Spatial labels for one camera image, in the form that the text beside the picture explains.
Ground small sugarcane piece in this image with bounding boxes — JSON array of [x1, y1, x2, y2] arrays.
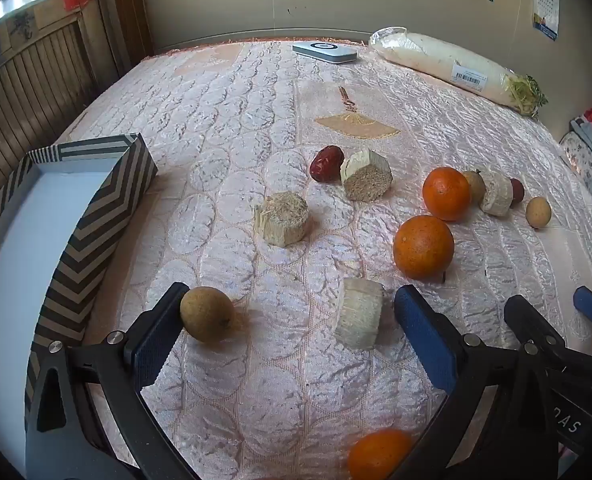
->
[[478, 170, 514, 218]]

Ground orange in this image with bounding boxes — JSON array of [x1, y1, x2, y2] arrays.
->
[[347, 428, 414, 480], [393, 215, 455, 281], [422, 166, 473, 222]]

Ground floral patterned cloth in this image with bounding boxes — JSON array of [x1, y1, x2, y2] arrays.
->
[[560, 131, 592, 197]]

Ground ribbed sugarcane piece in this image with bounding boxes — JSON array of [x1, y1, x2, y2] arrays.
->
[[333, 278, 386, 351]]

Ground large red jujube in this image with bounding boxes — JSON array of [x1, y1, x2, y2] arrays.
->
[[309, 145, 345, 184]]

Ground dark wooden slatted panel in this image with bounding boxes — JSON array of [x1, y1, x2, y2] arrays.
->
[[0, 5, 122, 221]]

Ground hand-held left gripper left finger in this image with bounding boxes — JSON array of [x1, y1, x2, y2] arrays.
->
[[24, 282, 199, 480]]

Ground brown longan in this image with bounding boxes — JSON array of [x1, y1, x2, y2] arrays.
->
[[179, 286, 236, 345], [462, 170, 487, 206], [525, 196, 552, 230]]

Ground white flat device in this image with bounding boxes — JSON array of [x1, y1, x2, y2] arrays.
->
[[292, 41, 358, 65]]

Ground striped cardboard box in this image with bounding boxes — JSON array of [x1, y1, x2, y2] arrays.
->
[[0, 133, 158, 476]]

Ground round sugarcane piece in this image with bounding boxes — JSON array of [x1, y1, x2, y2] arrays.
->
[[254, 191, 310, 248]]

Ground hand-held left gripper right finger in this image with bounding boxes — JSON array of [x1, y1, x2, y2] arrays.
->
[[395, 285, 557, 480]]

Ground white radish in plastic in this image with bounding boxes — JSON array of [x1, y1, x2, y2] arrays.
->
[[368, 26, 548, 120]]

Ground hexagonal sugarcane piece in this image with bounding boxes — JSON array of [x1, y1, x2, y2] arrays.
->
[[339, 149, 393, 202]]

